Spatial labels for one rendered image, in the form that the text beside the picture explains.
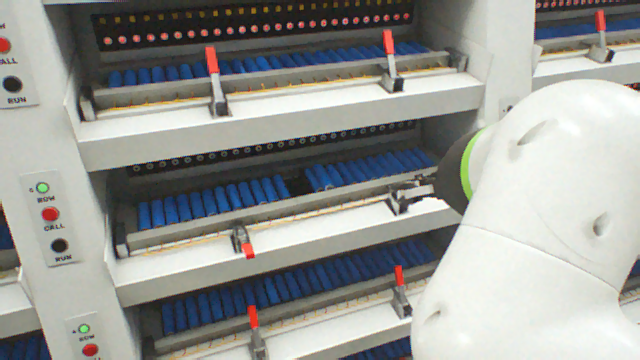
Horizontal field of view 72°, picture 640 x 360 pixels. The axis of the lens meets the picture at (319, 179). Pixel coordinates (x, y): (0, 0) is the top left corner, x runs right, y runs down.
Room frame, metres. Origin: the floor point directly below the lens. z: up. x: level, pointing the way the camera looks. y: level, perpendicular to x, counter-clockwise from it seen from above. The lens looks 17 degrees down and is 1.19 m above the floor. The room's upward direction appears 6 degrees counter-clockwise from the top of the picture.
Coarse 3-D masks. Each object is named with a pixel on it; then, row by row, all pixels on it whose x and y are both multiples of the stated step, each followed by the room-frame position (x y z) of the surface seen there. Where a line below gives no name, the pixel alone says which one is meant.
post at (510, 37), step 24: (432, 0) 0.86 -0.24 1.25; (456, 0) 0.79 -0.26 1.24; (480, 0) 0.73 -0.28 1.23; (504, 0) 0.73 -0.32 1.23; (528, 0) 0.74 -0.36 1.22; (456, 24) 0.79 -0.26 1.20; (480, 24) 0.73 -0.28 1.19; (504, 24) 0.73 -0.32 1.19; (528, 24) 0.74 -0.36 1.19; (504, 48) 0.73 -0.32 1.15; (528, 48) 0.74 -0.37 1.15; (504, 72) 0.73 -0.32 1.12; (528, 72) 0.74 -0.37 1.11; (504, 96) 0.73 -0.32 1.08; (432, 120) 0.87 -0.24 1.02; (456, 120) 0.79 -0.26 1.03
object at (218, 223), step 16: (400, 176) 0.74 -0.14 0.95; (320, 192) 0.69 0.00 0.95; (336, 192) 0.69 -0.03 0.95; (352, 192) 0.70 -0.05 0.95; (368, 192) 0.71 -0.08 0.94; (384, 192) 0.72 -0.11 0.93; (256, 208) 0.65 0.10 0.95; (272, 208) 0.65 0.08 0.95; (288, 208) 0.66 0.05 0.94; (304, 208) 0.67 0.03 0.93; (320, 208) 0.68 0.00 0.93; (176, 224) 0.62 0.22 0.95; (192, 224) 0.62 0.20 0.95; (208, 224) 0.62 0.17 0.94; (224, 224) 0.63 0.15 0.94; (272, 224) 0.64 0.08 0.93; (128, 240) 0.58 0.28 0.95; (144, 240) 0.59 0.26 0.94; (160, 240) 0.60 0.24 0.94; (176, 240) 0.60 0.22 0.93
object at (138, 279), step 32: (224, 160) 0.75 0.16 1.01; (256, 160) 0.76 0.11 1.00; (128, 224) 0.65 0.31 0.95; (288, 224) 0.65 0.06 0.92; (320, 224) 0.65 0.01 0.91; (352, 224) 0.65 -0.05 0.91; (384, 224) 0.66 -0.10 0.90; (416, 224) 0.68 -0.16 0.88; (448, 224) 0.71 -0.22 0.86; (128, 256) 0.58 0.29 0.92; (160, 256) 0.58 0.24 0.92; (192, 256) 0.58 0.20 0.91; (224, 256) 0.58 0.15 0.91; (256, 256) 0.59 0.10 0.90; (288, 256) 0.61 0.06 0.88; (320, 256) 0.64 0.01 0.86; (128, 288) 0.54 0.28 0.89; (160, 288) 0.56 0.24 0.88; (192, 288) 0.57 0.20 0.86
